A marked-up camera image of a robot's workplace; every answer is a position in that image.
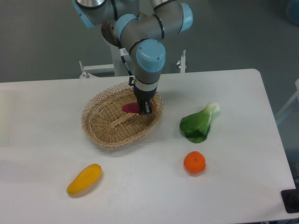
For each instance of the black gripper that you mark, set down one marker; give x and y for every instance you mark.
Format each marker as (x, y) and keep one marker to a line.
(143, 93)

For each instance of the purple sweet potato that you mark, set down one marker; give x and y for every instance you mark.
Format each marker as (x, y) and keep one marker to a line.
(132, 108)

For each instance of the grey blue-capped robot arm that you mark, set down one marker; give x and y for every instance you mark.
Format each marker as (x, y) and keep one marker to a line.
(140, 37)

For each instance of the woven wicker basket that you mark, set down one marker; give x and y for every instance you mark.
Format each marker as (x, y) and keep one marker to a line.
(107, 125)

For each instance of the green bok choy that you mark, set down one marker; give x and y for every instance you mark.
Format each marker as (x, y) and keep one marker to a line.
(197, 126)

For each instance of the orange tangerine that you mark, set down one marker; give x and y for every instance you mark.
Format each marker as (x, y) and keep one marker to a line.
(194, 162)

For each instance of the yellow mango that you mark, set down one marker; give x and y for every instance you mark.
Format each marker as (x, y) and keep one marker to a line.
(87, 177)

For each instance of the black device at table edge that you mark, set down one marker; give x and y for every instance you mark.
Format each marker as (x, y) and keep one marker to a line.
(291, 200)

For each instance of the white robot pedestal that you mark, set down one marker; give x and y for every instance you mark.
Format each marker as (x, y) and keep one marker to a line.
(123, 64)

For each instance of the white metal base frame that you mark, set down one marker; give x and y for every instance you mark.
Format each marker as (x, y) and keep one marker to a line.
(89, 71)

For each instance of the white frame right edge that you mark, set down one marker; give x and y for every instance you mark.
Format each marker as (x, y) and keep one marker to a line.
(290, 104)

